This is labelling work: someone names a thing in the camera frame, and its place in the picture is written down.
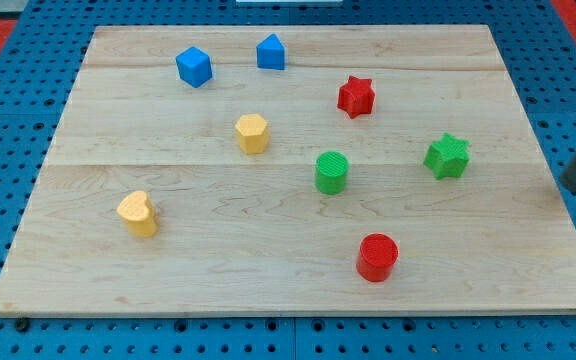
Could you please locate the red star block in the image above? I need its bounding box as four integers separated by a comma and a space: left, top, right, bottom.
337, 76, 376, 119

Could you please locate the green star block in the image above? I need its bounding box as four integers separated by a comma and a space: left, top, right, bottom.
423, 133, 470, 180

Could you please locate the green cylinder block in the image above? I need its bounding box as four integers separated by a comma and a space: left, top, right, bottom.
315, 151, 349, 195

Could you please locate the yellow hexagon block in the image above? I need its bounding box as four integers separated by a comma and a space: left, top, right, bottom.
235, 114, 270, 155

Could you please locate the wooden board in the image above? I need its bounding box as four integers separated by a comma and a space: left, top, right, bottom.
0, 25, 576, 318

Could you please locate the red cylinder block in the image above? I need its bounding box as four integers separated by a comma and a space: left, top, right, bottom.
356, 233, 399, 282

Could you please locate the blue triangle block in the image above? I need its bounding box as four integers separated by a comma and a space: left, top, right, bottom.
256, 33, 285, 70

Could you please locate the blue cube block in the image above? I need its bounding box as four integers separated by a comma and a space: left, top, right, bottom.
175, 46, 213, 88

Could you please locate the yellow heart block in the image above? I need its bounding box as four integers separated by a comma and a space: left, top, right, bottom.
116, 190, 158, 238

